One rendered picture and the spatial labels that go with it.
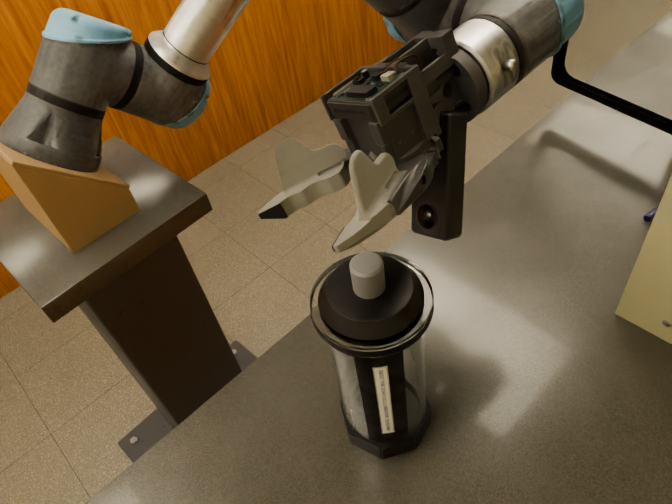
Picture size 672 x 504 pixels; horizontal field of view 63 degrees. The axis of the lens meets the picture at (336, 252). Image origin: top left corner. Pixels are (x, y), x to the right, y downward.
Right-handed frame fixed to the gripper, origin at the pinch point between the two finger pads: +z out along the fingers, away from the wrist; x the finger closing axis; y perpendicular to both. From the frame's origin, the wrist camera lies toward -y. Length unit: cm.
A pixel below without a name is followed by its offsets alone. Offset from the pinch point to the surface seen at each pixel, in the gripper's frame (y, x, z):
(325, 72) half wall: -59, -214, -132
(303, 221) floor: -85, -152, -58
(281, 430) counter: -25.9, -12.2, 10.0
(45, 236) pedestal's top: -7, -66, 17
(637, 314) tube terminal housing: -34.5, 7.1, -29.9
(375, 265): -4.2, 4.1, -2.6
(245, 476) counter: -25.8, -10.8, 16.2
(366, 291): -5.9, 3.6, -1.1
